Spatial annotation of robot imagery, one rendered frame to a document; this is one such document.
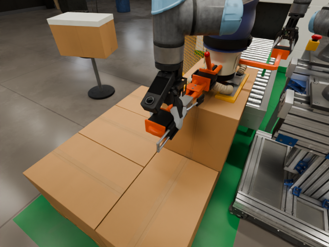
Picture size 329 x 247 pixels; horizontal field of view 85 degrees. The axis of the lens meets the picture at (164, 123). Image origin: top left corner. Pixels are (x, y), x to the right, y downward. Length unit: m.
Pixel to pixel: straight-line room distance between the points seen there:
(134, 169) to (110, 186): 0.16
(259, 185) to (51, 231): 1.59
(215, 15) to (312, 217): 1.46
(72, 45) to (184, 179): 2.04
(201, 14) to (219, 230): 1.42
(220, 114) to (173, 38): 0.52
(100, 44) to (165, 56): 1.94
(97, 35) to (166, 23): 1.93
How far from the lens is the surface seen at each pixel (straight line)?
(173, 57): 0.45
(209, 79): 0.79
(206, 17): 0.44
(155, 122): 0.55
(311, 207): 1.69
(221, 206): 1.66
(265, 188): 1.61
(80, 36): 2.44
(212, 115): 0.88
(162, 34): 0.43
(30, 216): 1.88
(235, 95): 0.99
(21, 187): 2.08
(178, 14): 0.43
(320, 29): 1.48
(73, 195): 1.13
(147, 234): 0.96
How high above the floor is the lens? 1.46
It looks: 41 degrees down
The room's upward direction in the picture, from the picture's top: straight up
